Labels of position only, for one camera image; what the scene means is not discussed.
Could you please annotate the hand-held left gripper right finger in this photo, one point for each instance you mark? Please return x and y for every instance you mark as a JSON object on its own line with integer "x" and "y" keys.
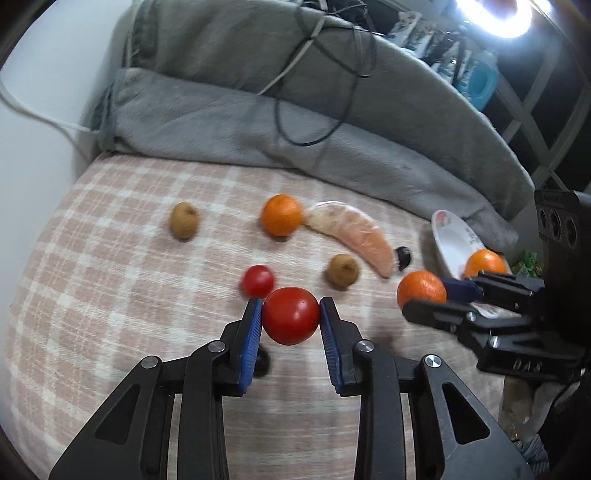
{"x": 330, "y": 346}

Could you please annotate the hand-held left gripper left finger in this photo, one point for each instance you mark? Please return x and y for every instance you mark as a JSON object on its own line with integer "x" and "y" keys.
{"x": 251, "y": 346}

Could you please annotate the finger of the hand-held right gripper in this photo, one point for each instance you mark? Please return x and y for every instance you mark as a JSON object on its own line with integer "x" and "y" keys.
{"x": 461, "y": 288}
{"x": 434, "y": 311}

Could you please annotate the dark purple grape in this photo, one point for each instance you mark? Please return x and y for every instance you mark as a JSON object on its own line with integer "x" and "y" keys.
{"x": 263, "y": 362}
{"x": 404, "y": 256}

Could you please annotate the orange mandarin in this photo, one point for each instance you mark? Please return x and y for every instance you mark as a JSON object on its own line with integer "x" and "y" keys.
{"x": 485, "y": 264}
{"x": 421, "y": 288}
{"x": 282, "y": 215}

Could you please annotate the white floral plate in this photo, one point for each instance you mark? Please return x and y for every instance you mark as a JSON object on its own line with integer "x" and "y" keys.
{"x": 450, "y": 240}

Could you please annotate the large red tomato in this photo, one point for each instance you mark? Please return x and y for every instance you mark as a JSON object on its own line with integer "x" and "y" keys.
{"x": 291, "y": 315}

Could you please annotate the small red tomato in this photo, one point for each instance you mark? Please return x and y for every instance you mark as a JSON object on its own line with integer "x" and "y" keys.
{"x": 257, "y": 280}

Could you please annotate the small brown kiwi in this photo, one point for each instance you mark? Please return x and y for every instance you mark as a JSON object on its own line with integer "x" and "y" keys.
{"x": 343, "y": 270}
{"x": 184, "y": 220}

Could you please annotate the peeled pomelo segment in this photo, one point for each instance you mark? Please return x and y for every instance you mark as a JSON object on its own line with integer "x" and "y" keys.
{"x": 355, "y": 233}

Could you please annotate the green snack packet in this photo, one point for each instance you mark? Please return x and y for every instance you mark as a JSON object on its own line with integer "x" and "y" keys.
{"x": 528, "y": 265}

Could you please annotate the pink plaid bed sheet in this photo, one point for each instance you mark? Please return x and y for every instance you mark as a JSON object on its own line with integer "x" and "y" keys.
{"x": 138, "y": 300}

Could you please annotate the blue detergent bottle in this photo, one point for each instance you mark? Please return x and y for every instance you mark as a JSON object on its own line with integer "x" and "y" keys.
{"x": 480, "y": 83}

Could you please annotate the grey fleece blanket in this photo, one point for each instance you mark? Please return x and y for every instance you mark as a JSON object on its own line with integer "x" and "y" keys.
{"x": 231, "y": 124}

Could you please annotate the row of white floral pouches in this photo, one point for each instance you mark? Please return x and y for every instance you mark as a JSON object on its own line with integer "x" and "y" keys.
{"x": 415, "y": 34}

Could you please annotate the white lattice frame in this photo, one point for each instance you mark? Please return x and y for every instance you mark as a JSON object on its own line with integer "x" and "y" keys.
{"x": 521, "y": 115}

